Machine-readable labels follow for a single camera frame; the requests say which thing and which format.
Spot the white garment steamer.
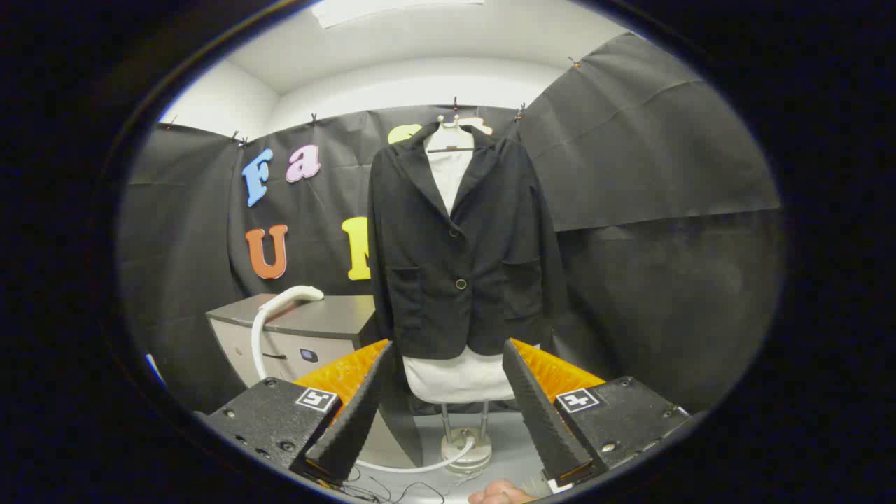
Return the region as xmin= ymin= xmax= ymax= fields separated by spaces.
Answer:
xmin=251 ymin=285 xmax=478 ymax=475

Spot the white mannequin torso on stand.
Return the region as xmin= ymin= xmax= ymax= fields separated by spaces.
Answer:
xmin=402 ymin=115 xmax=540 ymax=475

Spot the grey cabinet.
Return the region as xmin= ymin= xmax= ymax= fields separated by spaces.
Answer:
xmin=206 ymin=294 xmax=384 ymax=390

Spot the black suit jacket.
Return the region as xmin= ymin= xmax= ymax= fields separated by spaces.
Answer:
xmin=367 ymin=122 xmax=568 ymax=360

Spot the black backdrop cloth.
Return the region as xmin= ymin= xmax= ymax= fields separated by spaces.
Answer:
xmin=118 ymin=31 xmax=783 ymax=415

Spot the thin black cable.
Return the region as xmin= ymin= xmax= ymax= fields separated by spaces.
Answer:
xmin=342 ymin=468 xmax=449 ymax=504

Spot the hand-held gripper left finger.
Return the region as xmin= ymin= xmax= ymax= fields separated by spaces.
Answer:
xmin=199 ymin=339 xmax=394 ymax=487

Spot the ceiling light panel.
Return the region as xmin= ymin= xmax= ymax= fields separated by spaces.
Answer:
xmin=311 ymin=0 xmax=485 ymax=29

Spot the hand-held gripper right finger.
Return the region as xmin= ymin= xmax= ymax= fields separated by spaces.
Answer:
xmin=502 ymin=338 xmax=694 ymax=491

